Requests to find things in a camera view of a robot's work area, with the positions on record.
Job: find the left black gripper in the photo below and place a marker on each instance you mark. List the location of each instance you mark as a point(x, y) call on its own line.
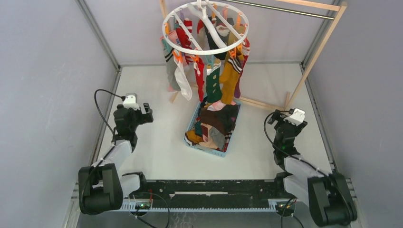
point(144, 118)

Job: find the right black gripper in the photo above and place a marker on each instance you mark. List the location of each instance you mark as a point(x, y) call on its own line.
point(278, 116)

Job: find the grey beige striped sock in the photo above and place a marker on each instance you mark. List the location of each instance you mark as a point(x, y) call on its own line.
point(170, 68)

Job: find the dark green sock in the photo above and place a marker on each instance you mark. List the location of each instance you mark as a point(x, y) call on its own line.
point(213, 88)

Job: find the red santa sock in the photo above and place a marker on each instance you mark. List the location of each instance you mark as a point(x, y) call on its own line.
point(198, 66)

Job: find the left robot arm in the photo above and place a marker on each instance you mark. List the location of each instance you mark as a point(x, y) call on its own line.
point(103, 185)

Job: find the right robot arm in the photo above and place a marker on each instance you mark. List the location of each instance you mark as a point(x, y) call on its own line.
point(325, 193)

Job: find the white round clip hanger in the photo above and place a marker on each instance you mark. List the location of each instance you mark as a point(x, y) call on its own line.
point(212, 14)

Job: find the purple hanging sock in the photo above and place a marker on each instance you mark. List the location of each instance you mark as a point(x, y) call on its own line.
point(245, 50)

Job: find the dark brown sock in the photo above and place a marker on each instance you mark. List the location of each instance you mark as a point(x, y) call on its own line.
point(223, 120)

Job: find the red white hanging sock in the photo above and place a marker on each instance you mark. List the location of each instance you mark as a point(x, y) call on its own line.
point(183, 37)

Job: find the black patterned hanging sock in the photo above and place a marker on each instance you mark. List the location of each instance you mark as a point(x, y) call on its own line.
point(204, 36)

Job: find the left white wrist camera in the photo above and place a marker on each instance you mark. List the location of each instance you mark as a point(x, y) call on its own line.
point(130, 101)

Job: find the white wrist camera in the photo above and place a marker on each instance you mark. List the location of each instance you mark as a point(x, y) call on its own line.
point(130, 101)
point(296, 116)

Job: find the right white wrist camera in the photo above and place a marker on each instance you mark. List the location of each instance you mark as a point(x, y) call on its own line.
point(296, 116)

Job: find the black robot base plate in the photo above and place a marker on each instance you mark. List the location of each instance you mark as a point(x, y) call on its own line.
point(211, 194)

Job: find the wooden drying rack frame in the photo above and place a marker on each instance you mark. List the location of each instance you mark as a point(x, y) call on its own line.
point(334, 15)

